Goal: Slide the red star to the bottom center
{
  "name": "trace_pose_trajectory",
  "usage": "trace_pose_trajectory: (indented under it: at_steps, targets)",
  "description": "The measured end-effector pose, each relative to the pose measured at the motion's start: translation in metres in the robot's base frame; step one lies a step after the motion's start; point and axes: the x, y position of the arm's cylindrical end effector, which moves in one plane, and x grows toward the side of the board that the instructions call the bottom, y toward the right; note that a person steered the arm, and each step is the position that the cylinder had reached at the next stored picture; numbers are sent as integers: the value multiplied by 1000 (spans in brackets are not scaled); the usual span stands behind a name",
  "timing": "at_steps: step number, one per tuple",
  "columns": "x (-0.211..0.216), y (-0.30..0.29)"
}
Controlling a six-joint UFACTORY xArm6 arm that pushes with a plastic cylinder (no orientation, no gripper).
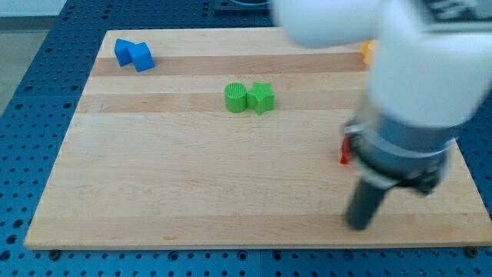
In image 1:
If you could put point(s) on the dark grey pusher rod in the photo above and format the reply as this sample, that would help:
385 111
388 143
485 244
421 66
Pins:
363 205

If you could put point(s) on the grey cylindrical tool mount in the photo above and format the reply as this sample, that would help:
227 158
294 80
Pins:
391 152

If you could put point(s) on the red star block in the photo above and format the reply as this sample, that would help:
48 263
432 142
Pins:
345 158

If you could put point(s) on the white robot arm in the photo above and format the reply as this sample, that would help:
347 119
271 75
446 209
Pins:
430 70

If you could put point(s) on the green star block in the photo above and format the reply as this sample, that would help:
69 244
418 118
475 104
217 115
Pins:
261 98

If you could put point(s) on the yellow block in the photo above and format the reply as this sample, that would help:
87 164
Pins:
367 50

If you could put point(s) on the green cylinder block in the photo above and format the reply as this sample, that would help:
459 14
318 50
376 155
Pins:
235 97

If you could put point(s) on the wooden board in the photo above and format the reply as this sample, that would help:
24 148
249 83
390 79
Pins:
154 160

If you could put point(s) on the blue cube block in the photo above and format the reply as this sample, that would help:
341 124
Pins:
141 57

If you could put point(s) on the blue angular block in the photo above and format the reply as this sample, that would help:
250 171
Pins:
122 51

